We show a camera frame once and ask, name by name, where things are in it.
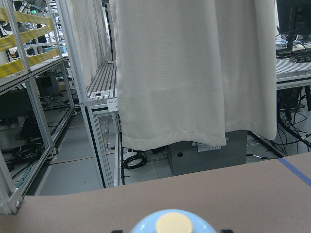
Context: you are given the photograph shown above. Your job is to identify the beige hanging curtain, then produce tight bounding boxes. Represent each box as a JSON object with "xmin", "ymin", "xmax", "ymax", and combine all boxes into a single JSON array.
[{"xmin": 63, "ymin": 0, "xmax": 278, "ymax": 149}]

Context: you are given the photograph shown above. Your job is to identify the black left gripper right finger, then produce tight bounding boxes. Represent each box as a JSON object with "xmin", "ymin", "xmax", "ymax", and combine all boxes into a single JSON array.
[{"xmin": 221, "ymin": 229, "xmax": 233, "ymax": 233}]

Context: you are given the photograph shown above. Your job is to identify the light blue service bell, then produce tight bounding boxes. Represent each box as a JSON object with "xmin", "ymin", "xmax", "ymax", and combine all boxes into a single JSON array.
[{"xmin": 131, "ymin": 209, "xmax": 216, "ymax": 233}]

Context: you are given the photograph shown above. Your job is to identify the aluminium frame rack left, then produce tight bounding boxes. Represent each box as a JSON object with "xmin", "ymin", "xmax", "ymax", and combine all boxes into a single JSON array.
[{"xmin": 0, "ymin": 0, "xmax": 75, "ymax": 215}]

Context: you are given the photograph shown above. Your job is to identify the grey computer box under bench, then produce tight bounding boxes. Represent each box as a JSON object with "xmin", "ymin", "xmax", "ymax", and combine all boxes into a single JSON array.
[{"xmin": 167, "ymin": 131, "xmax": 247, "ymax": 176}]

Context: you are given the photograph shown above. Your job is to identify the black monitor on stand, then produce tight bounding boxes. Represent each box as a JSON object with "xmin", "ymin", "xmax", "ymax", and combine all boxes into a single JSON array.
[{"xmin": 276, "ymin": 0, "xmax": 311, "ymax": 63}]

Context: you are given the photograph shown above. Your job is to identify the aluminium frame workbench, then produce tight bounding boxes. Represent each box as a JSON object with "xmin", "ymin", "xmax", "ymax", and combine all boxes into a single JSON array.
[{"xmin": 56, "ymin": 0, "xmax": 311, "ymax": 188}]

